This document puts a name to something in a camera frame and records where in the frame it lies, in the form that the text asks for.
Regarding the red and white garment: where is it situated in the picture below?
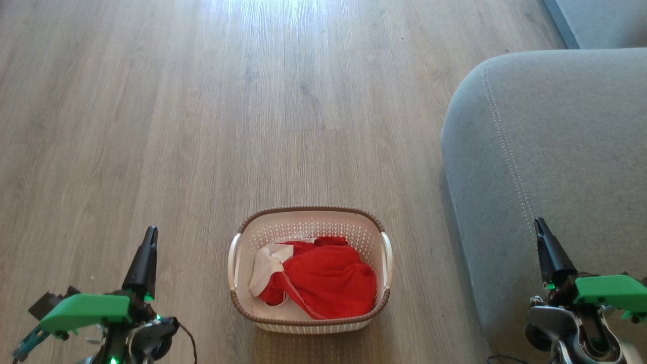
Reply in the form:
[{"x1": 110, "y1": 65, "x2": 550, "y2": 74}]
[{"x1": 249, "y1": 240, "x2": 378, "y2": 320}]

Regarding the left teal plug camera cable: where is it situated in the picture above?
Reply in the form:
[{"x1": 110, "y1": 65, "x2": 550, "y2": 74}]
[{"x1": 12, "y1": 326, "x2": 52, "y2": 362}]

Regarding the plain red garment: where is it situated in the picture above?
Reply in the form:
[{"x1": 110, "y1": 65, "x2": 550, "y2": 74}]
[{"x1": 303, "y1": 236, "x2": 350, "y2": 249}]

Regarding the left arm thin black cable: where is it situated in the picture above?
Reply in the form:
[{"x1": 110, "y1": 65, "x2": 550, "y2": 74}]
[{"x1": 177, "y1": 323, "x2": 198, "y2": 364}]

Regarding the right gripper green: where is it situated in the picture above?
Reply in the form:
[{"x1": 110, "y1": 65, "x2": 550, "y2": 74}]
[{"x1": 534, "y1": 217, "x2": 647, "y2": 323}]

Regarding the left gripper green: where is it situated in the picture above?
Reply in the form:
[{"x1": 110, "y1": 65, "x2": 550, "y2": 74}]
[{"x1": 39, "y1": 226, "x2": 159, "y2": 335}]

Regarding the grey fabric sofa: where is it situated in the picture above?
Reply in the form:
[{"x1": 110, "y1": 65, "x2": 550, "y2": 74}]
[{"x1": 440, "y1": 48, "x2": 647, "y2": 364}]

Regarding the cream laundry basket brown rim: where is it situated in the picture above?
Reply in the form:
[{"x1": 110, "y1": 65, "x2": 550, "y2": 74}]
[{"x1": 227, "y1": 206, "x2": 393, "y2": 334}]

